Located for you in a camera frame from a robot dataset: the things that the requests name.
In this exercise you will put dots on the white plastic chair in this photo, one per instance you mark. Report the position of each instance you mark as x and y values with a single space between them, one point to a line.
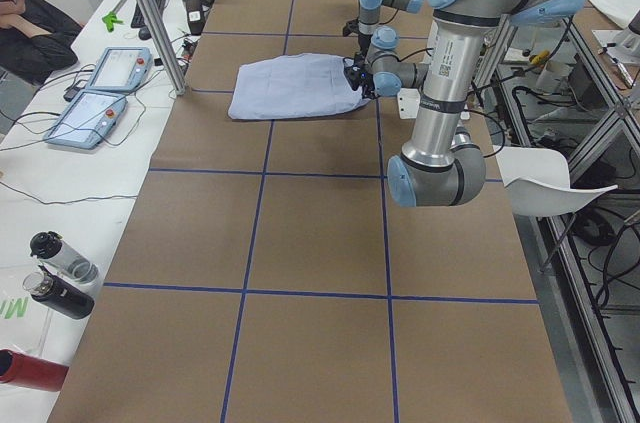
537 181

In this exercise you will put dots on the black water bottle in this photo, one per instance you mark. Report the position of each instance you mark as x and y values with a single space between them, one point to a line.
57 294

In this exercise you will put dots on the upper teach pendant tablet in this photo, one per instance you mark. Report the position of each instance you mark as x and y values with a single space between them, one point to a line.
120 69

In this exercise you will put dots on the aluminium frame post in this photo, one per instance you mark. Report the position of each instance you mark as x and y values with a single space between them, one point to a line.
162 43

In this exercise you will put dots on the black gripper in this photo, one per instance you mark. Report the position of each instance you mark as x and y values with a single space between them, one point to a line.
364 80
351 26

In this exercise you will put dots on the clear bottle black lid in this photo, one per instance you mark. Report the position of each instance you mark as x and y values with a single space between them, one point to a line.
50 248

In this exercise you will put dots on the lower teach pendant tablet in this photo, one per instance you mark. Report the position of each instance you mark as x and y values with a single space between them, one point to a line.
87 120

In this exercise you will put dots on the person in black hoodie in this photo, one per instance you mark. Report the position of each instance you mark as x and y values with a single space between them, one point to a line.
36 39

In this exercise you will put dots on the red water bottle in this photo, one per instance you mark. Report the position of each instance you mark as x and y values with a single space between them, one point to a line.
23 370

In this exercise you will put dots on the light blue striped shirt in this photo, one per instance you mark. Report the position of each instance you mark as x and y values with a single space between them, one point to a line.
294 86

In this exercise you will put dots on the teach pendant tablet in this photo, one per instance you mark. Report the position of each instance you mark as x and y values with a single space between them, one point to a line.
87 120
120 69

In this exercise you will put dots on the green plastic object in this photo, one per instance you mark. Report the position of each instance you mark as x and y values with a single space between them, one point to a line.
110 20

